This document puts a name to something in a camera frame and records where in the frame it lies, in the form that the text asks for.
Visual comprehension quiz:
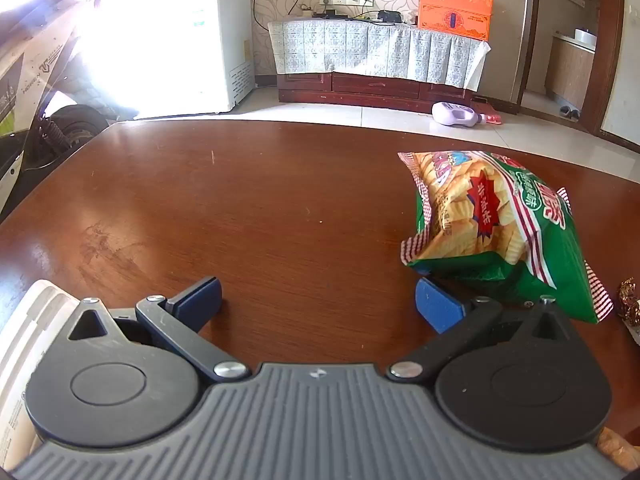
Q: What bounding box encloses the white paper roll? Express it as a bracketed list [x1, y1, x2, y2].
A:
[0, 280, 83, 463]

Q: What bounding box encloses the beige snack packet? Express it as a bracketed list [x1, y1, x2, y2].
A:
[597, 427, 637, 472]

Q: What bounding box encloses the TV cabinet with lace cloth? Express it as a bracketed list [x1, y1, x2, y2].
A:
[267, 17, 492, 92]

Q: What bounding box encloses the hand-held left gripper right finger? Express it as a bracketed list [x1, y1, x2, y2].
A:
[386, 277, 577, 385]

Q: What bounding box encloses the orange gift box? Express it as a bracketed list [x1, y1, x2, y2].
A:
[417, 0, 496, 42]

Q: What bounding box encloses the dark wooden television cabinet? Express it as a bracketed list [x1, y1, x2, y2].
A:
[276, 71, 473, 115]

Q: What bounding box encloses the gold brown wrapped candy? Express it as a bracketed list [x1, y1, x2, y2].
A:
[619, 276, 640, 326]

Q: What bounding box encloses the white electric scooter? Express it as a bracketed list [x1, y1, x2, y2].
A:
[0, 0, 116, 216]

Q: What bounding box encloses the wooden kitchen cabinet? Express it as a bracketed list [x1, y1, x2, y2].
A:
[545, 35, 596, 108]

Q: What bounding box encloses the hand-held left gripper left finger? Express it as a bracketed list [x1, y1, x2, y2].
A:
[67, 276, 251, 386]

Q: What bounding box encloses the white detergent bottle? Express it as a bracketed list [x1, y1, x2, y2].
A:
[431, 101, 488, 127]

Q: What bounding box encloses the green potato chips bag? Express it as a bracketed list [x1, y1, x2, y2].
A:
[397, 150, 613, 325]

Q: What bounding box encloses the red plastic packaging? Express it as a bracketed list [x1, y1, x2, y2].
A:
[470, 96, 502, 126]

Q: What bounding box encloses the white chest freezer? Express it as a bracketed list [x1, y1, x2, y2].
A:
[97, 0, 256, 121]

